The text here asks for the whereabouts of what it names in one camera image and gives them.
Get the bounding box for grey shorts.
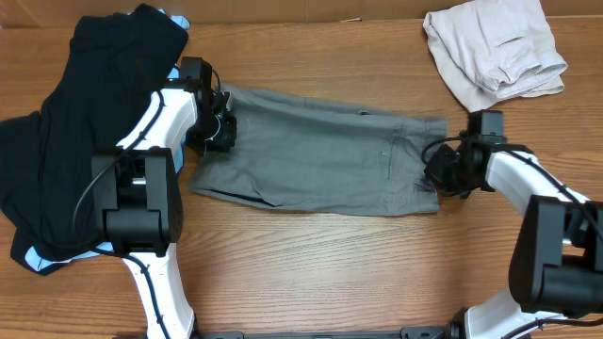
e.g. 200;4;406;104
189;85;448;216

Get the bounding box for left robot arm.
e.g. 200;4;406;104
84;56;236;338

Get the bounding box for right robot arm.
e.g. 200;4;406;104
400;110;602;339

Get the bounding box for black garment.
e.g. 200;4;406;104
1;4;188;276

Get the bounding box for beige folded shorts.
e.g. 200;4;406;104
423;0;568;112

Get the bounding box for light blue garment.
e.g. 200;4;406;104
10;8;190;275

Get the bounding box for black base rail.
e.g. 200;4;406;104
189;327;463;339

